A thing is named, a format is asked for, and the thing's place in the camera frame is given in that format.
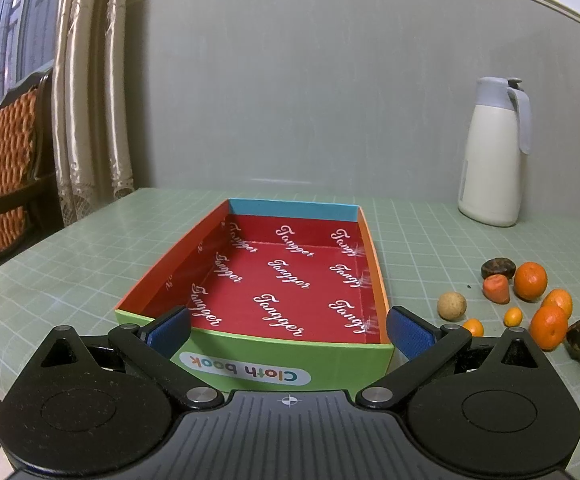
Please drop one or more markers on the orange tangerine back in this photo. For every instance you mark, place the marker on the orange tangerine back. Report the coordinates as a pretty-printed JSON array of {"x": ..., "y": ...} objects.
[{"x": 530, "y": 281}]

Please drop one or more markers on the wooden sofa orange cushion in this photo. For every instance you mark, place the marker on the wooden sofa orange cushion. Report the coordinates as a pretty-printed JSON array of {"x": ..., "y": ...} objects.
[{"x": 29, "y": 201}]

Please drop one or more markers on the cream thermos jug grey lid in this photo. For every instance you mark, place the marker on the cream thermos jug grey lid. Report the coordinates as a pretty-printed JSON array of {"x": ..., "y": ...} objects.
[{"x": 498, "y": 140}]

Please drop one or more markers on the dark rotten fruit back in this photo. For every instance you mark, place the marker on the dark rotten fruit back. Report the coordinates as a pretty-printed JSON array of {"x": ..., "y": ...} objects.
[{"x": 500, "y": 265}]

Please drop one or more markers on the colourful cardboard box tray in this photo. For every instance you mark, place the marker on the colourful cardboard box tray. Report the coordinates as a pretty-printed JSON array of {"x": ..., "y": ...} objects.
[{"x": 282, "y": 296}]

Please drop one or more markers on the tan round longan fruit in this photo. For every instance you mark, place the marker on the tan round longan fruit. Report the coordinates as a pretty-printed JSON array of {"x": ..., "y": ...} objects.
[{"x": 451, "y": 306}]

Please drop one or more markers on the orange tangerine front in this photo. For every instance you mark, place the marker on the orange tangerine front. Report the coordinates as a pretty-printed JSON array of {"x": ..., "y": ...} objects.
[{"x": 548, "y": 327}]

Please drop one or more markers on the small orange kumquat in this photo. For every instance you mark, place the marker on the small orange kumquat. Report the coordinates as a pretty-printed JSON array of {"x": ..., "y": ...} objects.
[
  {"x": 513, "y": 317},
  {"x": 474, "y": 326}
]

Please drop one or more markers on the beige satin curtain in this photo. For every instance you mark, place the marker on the beige satin curtain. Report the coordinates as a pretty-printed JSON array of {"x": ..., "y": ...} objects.
[{"x": 89, "y": 124}]

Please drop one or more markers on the orange tangerine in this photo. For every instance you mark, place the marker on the orange tangerine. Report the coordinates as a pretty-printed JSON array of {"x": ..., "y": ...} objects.
[
  {"x": 559, "y": 297},
  {"x": 548, "y": 327},
  {"x": 530, "y": 281}
]

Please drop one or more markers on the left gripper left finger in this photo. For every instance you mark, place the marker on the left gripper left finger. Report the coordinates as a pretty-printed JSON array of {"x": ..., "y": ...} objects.
[{"x": 150, "y": 348}]

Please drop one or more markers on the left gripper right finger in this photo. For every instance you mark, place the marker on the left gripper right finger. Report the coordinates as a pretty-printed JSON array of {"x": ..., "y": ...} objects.
[{"x": 427, "y": 349}]

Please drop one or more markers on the green grid tablecloth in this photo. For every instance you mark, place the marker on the green grid tablecloth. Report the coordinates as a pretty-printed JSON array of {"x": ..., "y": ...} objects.
[{"x": 77, "y": 276}]

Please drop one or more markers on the red-orange carrot piece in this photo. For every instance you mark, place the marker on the red-orange carrot piece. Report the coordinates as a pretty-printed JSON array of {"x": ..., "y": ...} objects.
[{"x": 496, "y": 288}]

